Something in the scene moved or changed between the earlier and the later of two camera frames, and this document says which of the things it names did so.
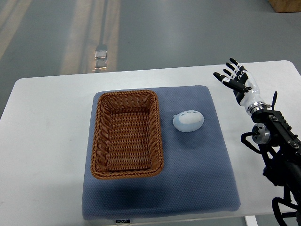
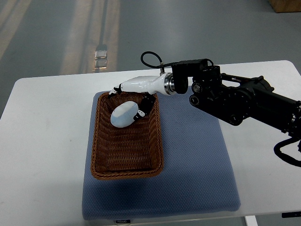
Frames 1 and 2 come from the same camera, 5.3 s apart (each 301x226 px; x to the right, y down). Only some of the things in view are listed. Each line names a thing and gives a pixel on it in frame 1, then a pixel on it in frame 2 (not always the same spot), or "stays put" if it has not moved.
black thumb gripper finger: (238, 85) to (147, 100)
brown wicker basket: (126, 141) stays put
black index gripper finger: (232, 84) to (114, 91)
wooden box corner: (282, 6) stays put
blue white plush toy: (188, 121) to (122, 116)
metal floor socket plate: (100, 59) stays put
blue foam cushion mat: (197, 179) stays put
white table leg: (251, 220) stays put
